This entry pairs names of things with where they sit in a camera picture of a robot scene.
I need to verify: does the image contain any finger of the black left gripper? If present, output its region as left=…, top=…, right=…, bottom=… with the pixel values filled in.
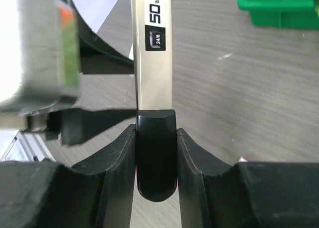
left=45, top=109, right=137, bottom=146
left=62, top=0, right=134, bottom=74

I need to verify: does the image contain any green plastic tray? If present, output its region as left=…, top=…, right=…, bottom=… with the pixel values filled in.
left=237, top=0, right=319, bottom=29

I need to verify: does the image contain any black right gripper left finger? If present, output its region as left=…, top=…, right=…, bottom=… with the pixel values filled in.
left=0, top=125, right=135, bottom=228

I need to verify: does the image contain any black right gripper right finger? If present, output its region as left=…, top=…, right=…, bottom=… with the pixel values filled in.
left=177, top=129, right=319, bottom=228

